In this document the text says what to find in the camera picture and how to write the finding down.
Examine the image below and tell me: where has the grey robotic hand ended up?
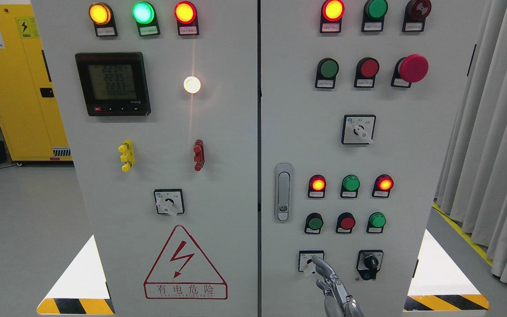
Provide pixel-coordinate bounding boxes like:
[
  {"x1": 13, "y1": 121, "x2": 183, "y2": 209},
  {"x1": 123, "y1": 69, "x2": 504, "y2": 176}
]
[{"x1": 312, "y1": 255, "x2": 364, "y2": 317}]

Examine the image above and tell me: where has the silver door handle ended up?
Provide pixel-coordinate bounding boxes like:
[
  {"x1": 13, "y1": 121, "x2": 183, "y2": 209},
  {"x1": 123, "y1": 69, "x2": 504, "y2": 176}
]
[{"x1": 274, "y1": 163, "x2": 293, "y2": 221}]

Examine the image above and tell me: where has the right cabinet door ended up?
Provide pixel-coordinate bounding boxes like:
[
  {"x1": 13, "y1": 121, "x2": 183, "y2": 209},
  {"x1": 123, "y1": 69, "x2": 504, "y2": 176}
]
[{"x1": 260, "y1": 0, "x2": 488, "y2": 317}]

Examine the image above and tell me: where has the cabinet door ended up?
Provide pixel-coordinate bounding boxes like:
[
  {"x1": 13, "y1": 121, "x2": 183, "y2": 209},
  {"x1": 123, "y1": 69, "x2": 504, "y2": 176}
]
[
  {"x1": 260, "y1": 0, "x2": 488, "y2": 317},
  {"x1": 32, "y1": 0, "x2": 259, "y2": 317}
]

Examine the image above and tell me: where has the left cabinet door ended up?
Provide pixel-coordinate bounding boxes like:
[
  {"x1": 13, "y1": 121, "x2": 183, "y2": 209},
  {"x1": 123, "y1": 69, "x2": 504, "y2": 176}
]
[{"x1": 32, "y1": 0, "x2": 259, "y2": 317}]

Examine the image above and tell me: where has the red push button lower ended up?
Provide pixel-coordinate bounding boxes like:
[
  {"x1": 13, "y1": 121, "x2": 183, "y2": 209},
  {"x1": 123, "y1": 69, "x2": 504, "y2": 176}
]
[{"x1": 335, "y1": 212, "x2": 356, "y2": 234}]

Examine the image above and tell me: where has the red push button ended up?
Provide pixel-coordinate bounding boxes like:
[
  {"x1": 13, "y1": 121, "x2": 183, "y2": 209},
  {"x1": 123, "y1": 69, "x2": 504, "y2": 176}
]
[
  {"x1": 353, "y1": 57, "x2": 379, "y2": 88},
  {"x1": 335, "y1": 212, "x2": 356, "y2": 234}
]

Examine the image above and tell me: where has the green push button lower left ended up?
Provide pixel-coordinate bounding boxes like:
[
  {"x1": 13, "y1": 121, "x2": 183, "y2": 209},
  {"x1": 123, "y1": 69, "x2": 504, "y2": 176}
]
[{"x1": 304, "y1": 213, "x2": 323, "y2": 234}]

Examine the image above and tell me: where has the green push button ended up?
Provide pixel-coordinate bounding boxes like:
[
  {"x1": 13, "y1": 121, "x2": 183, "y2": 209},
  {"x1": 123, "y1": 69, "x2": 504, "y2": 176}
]
[
  {"x1": 304, "y1": 213, "x2": 323, "y2": 234},
  {"x1": 366, "y1": 212, "x2": 386, "y2": 233},
  {"x1": 315, "y1": 58, "x2": 339, "y2": 89}
]

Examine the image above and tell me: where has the green push button lower right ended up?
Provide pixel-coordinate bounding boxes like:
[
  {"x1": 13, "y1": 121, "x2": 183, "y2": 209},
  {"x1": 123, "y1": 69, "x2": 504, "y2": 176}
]
[{"x1": 366, "y1": 212, "x2": 386, "y2": 233}]

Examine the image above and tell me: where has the green light middle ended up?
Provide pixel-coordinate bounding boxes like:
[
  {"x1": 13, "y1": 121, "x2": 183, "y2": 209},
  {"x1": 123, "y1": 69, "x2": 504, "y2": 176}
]
[{"x1": 340, "y1": 174, "x2": 360, "y2": 199}]

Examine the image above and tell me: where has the red lit light middle left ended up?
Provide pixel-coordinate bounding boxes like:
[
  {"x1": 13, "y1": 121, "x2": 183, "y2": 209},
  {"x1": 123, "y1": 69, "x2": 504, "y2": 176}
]
[{"x1": 307, "y1": 175, "x2": 327, "y2": 199}]

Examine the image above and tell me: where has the red lit light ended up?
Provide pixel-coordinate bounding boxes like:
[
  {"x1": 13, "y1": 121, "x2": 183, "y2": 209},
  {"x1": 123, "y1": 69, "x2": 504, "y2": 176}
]
[
  {"x1": 307, "y1": 175, "x2": 327, "y2": 199},
  {"x1": 372, "y1": 174, "x2": 394, "y2": 198},
  {"x1": 320, "y1": 0, "x2": 345, "y2": 33}
]

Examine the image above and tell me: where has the red lit light middle right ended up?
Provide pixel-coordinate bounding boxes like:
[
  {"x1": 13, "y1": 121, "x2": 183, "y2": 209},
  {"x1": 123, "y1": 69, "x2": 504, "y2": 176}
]
[{"x1": 372, "y1": 174, "x2": 394, "y2": 198}]

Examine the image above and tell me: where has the red danger warning sticker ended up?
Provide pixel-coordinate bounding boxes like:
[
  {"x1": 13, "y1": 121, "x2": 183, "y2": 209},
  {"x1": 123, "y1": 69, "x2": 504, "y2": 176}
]
[{"x1": 143, "y1": 225, "x2": 228, "y2": 300}]

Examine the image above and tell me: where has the grey curtain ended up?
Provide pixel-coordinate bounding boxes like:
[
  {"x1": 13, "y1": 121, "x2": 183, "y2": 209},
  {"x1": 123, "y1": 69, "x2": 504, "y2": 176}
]
[{"x1": 435, "y1": 0, "x2": 507, "y2": 283}]

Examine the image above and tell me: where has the red terminal block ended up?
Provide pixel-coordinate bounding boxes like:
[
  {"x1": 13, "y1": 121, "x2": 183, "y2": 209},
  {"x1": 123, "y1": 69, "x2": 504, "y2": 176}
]
[{"x1": 193, "y1": 139, "x2": 205, "y2": 171}]

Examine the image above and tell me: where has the green push button upper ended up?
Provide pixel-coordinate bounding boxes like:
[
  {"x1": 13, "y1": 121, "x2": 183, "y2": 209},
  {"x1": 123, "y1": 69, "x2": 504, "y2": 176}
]
[{"x1": 315, "y1": 58, "x2": 339, "y2": 89}]

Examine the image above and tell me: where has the red push button upper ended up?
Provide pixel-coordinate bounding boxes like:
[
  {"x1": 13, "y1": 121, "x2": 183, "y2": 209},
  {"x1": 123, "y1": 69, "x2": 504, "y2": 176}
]
[{"x1": 353, "y1": 57, "x2": 379, "y2": 88}]

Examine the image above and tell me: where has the red emergency stop button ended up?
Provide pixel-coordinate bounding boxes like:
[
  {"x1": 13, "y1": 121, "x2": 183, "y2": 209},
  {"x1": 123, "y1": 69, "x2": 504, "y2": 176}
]
[{"x1": 390, "y1": 54, "x2": 429, "y2": 88}]

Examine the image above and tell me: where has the yellow terminal block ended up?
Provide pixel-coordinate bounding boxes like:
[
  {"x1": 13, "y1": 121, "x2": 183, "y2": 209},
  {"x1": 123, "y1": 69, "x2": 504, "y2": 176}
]
[{"x1": 118, "y1": 139, "x2": 135, "y2": 172}]

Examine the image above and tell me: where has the white lit indicator light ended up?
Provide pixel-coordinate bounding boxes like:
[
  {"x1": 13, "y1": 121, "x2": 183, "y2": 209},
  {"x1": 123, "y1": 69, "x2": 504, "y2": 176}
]
[{"x1": 183, "y1": 76, "x2": 202, "y2": 94}]

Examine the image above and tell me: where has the red lit light top right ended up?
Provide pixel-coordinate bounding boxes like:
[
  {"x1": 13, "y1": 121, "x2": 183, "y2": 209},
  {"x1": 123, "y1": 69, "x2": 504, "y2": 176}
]
[{"x1": 320, "y1": 0, "x2": 345, "y2": 33}]

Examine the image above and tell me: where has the green light top right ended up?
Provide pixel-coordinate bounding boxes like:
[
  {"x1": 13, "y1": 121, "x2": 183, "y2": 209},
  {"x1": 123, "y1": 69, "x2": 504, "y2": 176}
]
[{"x1": 361, "y1": 0, "x2": 388, "y2": 33}]

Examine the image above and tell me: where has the dark red buzzer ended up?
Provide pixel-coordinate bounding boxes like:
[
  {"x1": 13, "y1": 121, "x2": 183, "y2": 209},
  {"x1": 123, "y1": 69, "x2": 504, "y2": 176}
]
[{"x1": 402, "y1": 0, "x2": 431, "y2": 32}]

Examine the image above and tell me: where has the black digital power meter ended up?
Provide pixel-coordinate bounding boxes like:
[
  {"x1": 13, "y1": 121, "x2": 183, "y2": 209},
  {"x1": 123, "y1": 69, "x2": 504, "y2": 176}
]
[{"x1": 76, "y1": 52, "x2": 151, "y2": 116}]

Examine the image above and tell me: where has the red indicator light top left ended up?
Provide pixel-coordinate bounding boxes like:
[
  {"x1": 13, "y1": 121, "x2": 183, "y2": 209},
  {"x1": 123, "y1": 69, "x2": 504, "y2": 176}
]
[{"x1": 174, "y1": 0, "x2": 199, "y2": 36}]

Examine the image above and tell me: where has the green indicator light top left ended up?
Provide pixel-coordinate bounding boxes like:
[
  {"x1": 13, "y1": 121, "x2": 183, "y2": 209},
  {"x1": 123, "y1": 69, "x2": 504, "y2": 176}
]
[{"x1": 132, "y1": 1, "x2": 161, "y2": 37}]

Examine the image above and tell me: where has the yellow indicator light top left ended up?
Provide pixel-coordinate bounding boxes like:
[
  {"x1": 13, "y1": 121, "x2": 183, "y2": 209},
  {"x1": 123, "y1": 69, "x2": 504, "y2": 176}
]
[{"x1": 89, "y1": 2, "x2": 118, "y2": 37}]

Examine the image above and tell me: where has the yellow safety cabinet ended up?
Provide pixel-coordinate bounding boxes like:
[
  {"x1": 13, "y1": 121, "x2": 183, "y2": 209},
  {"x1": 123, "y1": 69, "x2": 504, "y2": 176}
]
[{"x1": 0, "y1": 1, "x2": 72, "y2": 163}]

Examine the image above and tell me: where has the white rotary switch bottom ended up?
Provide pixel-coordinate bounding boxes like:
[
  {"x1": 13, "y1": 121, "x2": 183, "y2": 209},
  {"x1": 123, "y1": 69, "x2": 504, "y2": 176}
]
[{"x1": 298, "y1": 250, "x2": 325, "y2": 277}]

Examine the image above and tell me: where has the black key switch bottom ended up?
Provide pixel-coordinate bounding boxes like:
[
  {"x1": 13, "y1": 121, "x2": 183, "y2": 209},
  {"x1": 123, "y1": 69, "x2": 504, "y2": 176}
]
[{"x1": 356, "y1": 250, "x2": 384, "y2": 280}]

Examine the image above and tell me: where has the right upper rotary selector switch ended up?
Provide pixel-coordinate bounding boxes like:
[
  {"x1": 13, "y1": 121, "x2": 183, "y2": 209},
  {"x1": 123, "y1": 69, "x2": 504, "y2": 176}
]
[{"x1": 341, "y1": 114, "x2": 376, "y2": 145}]

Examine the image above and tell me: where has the rotary selector switch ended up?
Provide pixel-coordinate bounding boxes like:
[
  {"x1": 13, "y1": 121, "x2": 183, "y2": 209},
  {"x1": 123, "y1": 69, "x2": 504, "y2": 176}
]
[
  {"x1": 341, "y1": 114, "x2": 376, "y2": 145},
  {"x1": 154, "y1": 189, "x2": 185, "y2": 216}
]

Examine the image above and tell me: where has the left rotary selector switch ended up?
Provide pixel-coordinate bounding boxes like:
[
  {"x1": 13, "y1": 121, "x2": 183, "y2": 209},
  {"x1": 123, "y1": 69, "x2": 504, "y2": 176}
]
[{"x1": 154, "y1": 189, "x2": 185, "y2": 216}]

